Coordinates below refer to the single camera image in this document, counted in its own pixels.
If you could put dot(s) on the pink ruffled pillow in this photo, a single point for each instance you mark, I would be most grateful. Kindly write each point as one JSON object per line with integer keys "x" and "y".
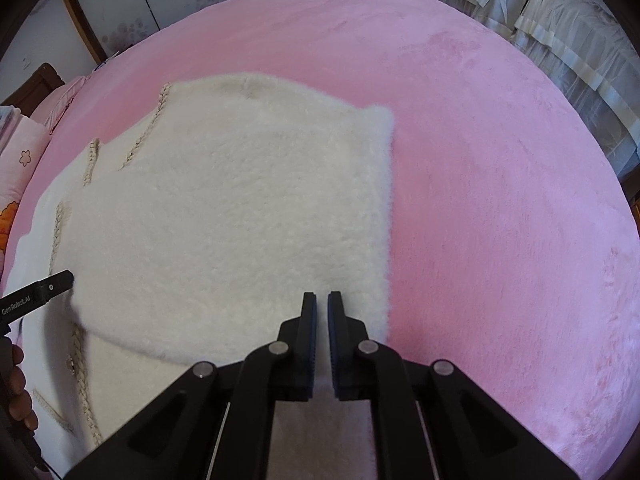
{"x": 62, "y": 102}

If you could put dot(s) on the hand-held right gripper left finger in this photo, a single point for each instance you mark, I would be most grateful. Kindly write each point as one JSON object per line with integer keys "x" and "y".
{"x": 311, "y": 340}

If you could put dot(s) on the small dark object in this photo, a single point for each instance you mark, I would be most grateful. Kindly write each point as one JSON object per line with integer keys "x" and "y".
{"x": 107, "y": 60}

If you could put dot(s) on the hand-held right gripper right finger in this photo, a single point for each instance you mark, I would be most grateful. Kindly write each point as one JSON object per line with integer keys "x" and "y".
{"x": 334, "y": 345}

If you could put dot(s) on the person's left hand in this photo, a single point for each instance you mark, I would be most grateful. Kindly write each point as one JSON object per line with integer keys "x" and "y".
{"x": 21, "y": 400}

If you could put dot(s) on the pink plush blanket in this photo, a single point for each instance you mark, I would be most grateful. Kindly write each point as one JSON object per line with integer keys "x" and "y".
{"x": 490, "y": 220}

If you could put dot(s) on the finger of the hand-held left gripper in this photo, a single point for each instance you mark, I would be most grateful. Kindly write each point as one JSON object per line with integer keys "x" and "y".
{"x": 47, "y": 289}

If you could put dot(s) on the dark wooden headboard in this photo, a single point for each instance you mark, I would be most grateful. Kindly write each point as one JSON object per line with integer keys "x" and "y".
{"x": 35, "y": 85}

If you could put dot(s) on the pink flower print pillow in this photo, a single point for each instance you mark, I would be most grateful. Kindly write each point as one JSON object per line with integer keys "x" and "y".
{"x": 17, "y": 160}

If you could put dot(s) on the white pleated bed skirt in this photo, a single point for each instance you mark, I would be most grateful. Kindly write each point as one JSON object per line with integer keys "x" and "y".
{"x": 565, "y": 45}

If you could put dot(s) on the white fluffy sweater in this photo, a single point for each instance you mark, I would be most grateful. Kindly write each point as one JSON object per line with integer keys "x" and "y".
{"x": 225, "y": 200}

